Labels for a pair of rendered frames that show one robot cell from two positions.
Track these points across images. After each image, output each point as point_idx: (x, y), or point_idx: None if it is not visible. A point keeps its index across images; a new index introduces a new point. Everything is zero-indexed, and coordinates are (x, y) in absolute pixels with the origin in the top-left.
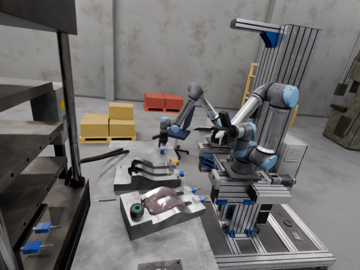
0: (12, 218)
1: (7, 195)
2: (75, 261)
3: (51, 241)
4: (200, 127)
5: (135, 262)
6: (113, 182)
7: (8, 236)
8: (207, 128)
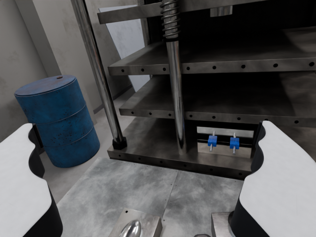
0: (216, 108)
1: (248, 101)
2: (200, 175)
3: (231, 160)
4: (264, 138)
5: (177, 229)
6: None
7: (177, 99)
8: (244, 181)
